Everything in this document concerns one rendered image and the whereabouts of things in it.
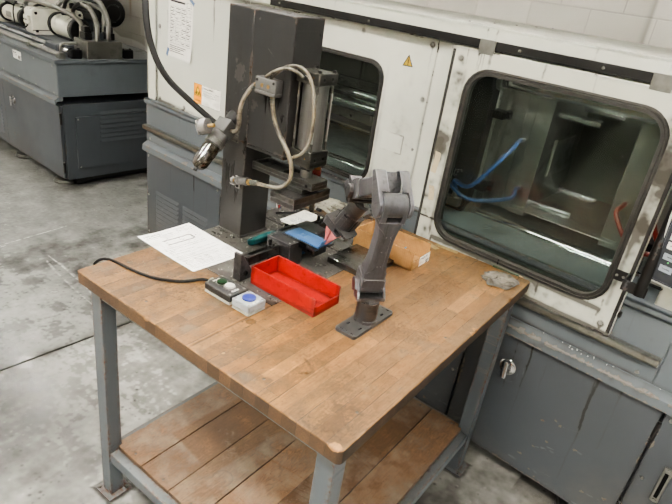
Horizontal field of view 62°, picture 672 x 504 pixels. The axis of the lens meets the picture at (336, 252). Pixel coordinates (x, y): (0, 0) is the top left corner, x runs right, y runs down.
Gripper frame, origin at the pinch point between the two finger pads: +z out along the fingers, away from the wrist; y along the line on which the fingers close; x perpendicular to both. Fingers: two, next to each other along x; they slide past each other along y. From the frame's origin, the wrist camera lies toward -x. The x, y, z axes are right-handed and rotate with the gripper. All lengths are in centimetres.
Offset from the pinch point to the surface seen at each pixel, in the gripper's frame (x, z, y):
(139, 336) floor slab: -12, 144, 45
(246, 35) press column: 6, -29, 61
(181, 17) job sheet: -74, 43, 164
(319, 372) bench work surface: 42, -7, -33
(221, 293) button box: 37.5, 11.5, 1.8
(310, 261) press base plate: -2.0, 12.4, 0.3
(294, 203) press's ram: 8.8, -6.3, 13.2
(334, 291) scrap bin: 12.9, -1.0, -15.9
